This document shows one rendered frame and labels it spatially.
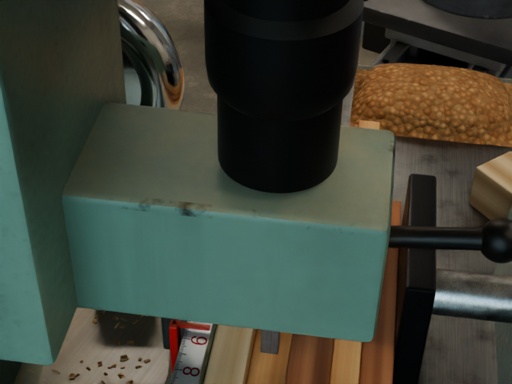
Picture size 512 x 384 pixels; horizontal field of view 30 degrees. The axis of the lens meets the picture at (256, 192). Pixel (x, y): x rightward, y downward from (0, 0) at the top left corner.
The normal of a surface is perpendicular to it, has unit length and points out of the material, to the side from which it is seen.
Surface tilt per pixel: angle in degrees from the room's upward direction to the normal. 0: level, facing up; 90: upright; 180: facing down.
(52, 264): 90
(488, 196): 90
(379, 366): 0
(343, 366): 0
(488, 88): 27
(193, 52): 0
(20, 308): 90
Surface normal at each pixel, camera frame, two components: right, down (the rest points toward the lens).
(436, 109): -0.08, -0.24
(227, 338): 0.01, -0.76
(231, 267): -0.14, 0.64
